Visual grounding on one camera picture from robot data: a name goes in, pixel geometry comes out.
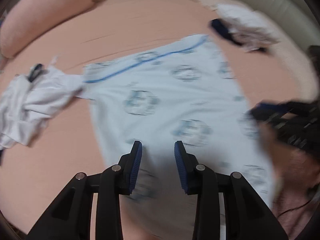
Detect light blue cartoon pajama pants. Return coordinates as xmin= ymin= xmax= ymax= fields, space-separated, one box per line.
xmin=81 ymin=33 xmax=282 ymax=240

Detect folded white clothes stack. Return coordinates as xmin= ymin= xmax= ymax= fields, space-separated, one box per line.
xmin=216 ymin=4 xmax=280 ymax=51

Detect white crumpled clothes pile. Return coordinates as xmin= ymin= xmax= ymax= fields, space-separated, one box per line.
xmin=1 ymin=63 xmax=84 ymax=151

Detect person right hand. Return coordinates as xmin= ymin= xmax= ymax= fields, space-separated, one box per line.
xmin=259 ymin=122 xmax=319 ymax=197

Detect pink round bed sheet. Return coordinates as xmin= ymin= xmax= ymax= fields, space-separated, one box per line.
xmin=0 ymin=0 xmax=303 ymax=240

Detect folded navy garment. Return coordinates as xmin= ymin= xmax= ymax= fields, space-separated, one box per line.
xmin=210 ymin=18 xmax=272 ymax=52

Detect rolled pink quilt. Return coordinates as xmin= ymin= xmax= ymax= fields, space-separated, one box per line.
xmin=1 ymin=0 xmax=99 ymax=58

